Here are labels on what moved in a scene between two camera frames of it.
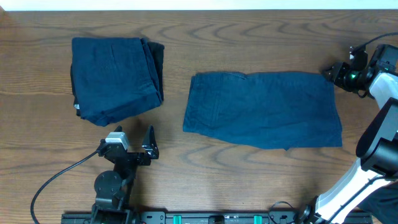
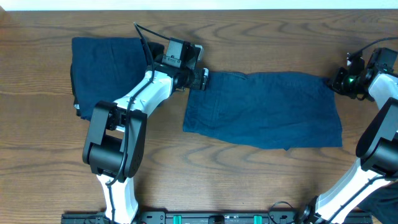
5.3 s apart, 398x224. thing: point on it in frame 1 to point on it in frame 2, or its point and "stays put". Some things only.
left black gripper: x=152 y=152 to x=202 y=79
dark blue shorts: x=283 y=110 stays put
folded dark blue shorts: x=113 y=78 stays put
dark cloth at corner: x=384 y=203 stays put
